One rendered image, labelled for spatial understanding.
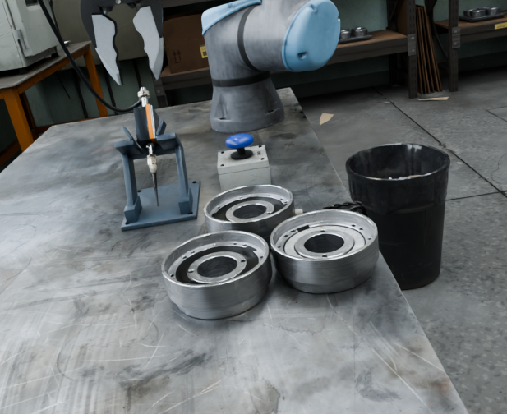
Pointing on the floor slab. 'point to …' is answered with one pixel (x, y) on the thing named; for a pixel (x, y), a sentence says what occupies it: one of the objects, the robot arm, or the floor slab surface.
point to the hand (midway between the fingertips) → (135, 73)
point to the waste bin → (403, 205)
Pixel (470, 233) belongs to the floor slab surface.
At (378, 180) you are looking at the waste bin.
